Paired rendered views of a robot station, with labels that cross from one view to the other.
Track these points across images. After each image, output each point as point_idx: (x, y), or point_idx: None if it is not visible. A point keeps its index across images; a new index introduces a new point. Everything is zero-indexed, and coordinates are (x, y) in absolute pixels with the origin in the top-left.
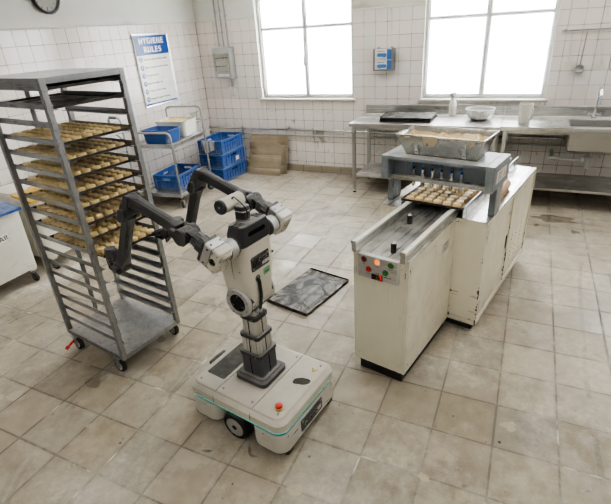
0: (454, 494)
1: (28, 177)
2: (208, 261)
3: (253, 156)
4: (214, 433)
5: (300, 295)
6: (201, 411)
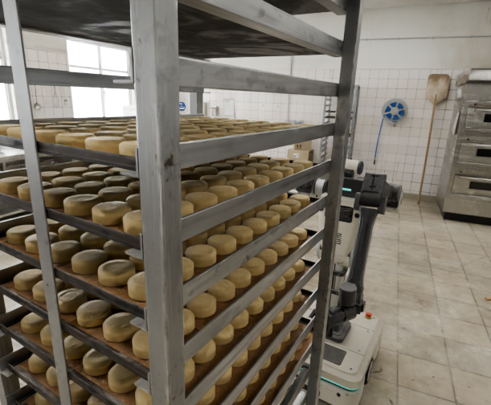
0: (366, 288)
1: (145, 345)
2: (400, 202)
3: None
4: (370, 399)
5: None
6: (358, 402)
